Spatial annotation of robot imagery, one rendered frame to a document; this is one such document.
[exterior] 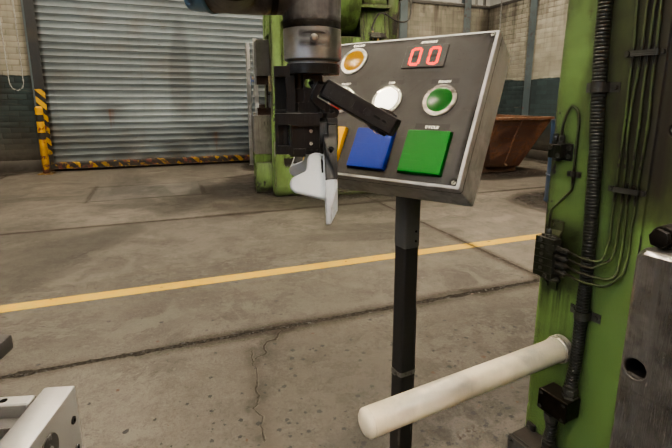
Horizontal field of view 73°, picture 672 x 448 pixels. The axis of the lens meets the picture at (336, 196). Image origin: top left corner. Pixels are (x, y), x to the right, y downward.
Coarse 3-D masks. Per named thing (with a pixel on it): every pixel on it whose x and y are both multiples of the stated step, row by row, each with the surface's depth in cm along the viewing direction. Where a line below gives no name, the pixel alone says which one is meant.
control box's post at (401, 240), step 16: (400, 208) 89; (416, 208) 89; (400, 224) 90; (416, 224) 90; (400, 240) 91; (416, 240) 91; (400, 256) 91; (416, 256) 92; (400, 272) 92; (416, 272) 92; (400, 288) 92; (416, 288) 93; (400, 304) 93; (400, 320) 94; (400, 336) 94; (400, 352) 95; (400, 368) 95; (400, 384) 96; (400, 432) 99
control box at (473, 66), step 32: (480, 32) 75; (384, 64) 83; (448, 64) 76; (480, 64) 73; (416, 96) 77; (480, 96) 71; (352, 128) 82; (416, 128) 75; (448, 128) 72; (480, 128) 71; (448, 160) 70; (480, 160) 73; (384, 192) 81; (416, 192) 75; (448, 192) 70
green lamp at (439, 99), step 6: (438, 90) 75; (444, 90) 74; (432, 96) 75; (438, 96) 74; (444, 96) 74; (450, 96) 73; (426, 102) 75; (432, 102) 74; (438, 102) 74; (444, 102) 73; (450, 102) 73; (432, 108) 74; (438, 108) 73; (444, 108) 73
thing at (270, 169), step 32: (352, 0) 495; (384, 0) 521; (352, 32) 530; (384, 32) 530; (256, 64) 522; (256, 128) 527; (256, 160) 534; (288, 160) 523; (256, 192) 543; (288, 192) 524; (352, 192) 533
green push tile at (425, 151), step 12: (408, 132) 74; (420, 132) 73; (432, 132) 72; (444, 132) 71; (408, 144) 74; (420, 144) 72; (432, 144) 71; (444, 144) 70; (408, 156) 73; (420, 156) 72; (432, 156) 70; (444, 156) 70; (408, 168) 72; (420, 168) 71; (432, 168) 70
